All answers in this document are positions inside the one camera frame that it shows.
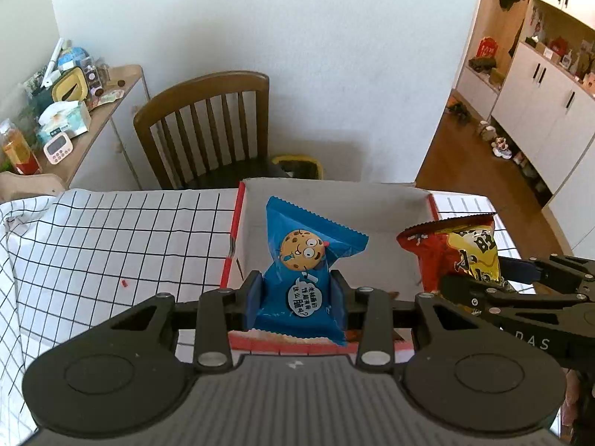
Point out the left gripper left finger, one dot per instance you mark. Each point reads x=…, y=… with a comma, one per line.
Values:
x=220, y=312

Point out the brown wooden chair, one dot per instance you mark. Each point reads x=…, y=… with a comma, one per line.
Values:
x=208, y=132

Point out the white wall cabinet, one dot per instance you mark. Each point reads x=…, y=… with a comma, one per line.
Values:
x=529, y=69

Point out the white grid tablecloth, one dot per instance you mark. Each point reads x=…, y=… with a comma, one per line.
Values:
x=71, y=261

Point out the red yellow chip bag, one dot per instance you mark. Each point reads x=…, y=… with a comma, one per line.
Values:
x=463, y=245

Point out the white digital timer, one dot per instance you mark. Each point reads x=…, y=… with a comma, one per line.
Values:
x=58, y=148

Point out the tissue pack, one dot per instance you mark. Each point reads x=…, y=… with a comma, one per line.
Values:
x=73, y=118

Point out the yellow trash bin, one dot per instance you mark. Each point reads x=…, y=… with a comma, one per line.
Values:
x=300, y=166

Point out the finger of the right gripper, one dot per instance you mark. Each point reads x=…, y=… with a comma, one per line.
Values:
x=564, y=274

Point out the wooden side shelf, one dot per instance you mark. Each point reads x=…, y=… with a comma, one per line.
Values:
x=101, y=156

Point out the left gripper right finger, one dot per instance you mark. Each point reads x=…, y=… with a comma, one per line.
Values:
x=367, y=312

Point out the yellow lidded container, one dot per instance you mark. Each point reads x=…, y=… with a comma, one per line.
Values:
x=70, y=87

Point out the orange drink bottle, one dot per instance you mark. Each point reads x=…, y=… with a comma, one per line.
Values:
x=17, y=150

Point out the blue cookie snack packet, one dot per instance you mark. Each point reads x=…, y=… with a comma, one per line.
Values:
x=296, y=286

